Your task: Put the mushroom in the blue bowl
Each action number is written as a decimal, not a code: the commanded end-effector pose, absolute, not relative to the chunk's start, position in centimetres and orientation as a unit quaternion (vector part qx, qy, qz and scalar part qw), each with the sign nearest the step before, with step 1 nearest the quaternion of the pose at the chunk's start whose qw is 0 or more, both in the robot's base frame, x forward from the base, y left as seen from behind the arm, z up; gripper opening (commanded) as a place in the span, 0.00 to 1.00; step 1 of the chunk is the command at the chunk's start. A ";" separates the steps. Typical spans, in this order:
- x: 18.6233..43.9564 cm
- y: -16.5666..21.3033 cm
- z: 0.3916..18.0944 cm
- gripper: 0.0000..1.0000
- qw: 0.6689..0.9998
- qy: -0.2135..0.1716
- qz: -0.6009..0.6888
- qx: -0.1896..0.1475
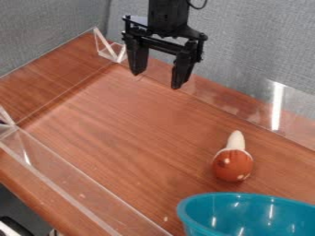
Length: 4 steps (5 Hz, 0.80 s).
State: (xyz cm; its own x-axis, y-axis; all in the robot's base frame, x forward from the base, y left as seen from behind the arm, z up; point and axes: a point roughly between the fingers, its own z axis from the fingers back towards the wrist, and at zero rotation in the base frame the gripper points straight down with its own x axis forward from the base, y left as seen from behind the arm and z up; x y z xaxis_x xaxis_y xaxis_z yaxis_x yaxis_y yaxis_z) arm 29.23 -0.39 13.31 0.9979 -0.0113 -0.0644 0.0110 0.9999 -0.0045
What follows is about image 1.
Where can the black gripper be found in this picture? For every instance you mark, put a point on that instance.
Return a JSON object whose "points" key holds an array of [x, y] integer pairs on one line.
{"points": [[163, 31]]}

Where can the red and white toy mushroom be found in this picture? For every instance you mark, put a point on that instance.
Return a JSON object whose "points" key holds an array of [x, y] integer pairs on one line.
{"points": [[232, 162]]}

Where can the blue plastic bowl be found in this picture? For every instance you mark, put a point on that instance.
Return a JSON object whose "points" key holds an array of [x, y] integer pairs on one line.
{"points": [[239, 214]]}

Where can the clear acrylic left wall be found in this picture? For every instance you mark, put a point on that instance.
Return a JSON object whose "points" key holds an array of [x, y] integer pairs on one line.
{"points": [[56, 62]]}

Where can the clear acrylic wall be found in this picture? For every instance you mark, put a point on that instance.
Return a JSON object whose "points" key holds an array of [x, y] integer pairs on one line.
{"points": [[272, 106], [56, 62], [77, 205]]}

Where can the clear acrylic back wall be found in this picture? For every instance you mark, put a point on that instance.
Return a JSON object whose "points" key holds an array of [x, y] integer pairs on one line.
{"points": [[272, 106]]}

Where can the clear acrylic front wall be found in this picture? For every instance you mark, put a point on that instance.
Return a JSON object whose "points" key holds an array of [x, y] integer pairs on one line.
{"points": [[77, 205]]}

